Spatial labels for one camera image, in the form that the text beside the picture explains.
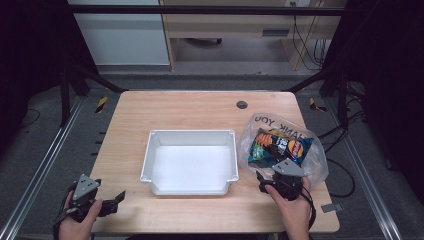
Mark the grey tape piece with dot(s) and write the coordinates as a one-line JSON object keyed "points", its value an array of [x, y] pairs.
{"points": [[331, 208]]}

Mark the white cabinet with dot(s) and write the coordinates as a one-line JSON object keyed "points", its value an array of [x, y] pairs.
{"points": [[123, 36]]}

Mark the person's left hand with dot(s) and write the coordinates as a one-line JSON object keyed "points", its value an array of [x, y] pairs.
{"points": [[76, 230]]}

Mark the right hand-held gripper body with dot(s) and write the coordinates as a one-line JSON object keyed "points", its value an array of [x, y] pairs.
{"points": [[289, 181]]}

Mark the person's right hand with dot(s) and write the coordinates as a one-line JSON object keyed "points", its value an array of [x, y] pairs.
{"points": [[295, 213]]}

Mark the black metal frame strut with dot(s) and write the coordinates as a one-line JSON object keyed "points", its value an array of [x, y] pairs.
{"points": [[65, 96], [341, 96]]}

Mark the white plastic bin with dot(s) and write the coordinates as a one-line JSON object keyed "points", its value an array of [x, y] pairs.
{"points": [[190, 166]]}

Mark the black curtain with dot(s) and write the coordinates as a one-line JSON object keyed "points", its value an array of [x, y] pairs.
{"points": [[390, 66], [30, 50]]}

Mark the aluminium floor rail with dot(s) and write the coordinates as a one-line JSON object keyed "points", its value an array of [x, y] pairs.
{"points": [[363, 173], [43, 160]]}

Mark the blue-green snack packet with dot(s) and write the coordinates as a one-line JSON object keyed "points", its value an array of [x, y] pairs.
{"points": [[261, 148]]}

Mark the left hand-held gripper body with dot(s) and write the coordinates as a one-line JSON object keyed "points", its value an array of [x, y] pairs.
{"points": [[85, 188]]}

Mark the dark chips packet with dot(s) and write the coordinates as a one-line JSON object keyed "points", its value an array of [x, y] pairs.
{"points": [[296, 148]]}

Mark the black metal crossbar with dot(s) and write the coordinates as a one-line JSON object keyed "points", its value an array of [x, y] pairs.
{"points": [[200, 10]]}

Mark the yellow black tape strip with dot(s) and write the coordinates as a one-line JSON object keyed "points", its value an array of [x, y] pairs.
{"points": [[315, 105], [101, 104]]}

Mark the clear plastic bag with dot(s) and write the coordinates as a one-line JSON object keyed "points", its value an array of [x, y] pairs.
{"points": [[315, 163]]}

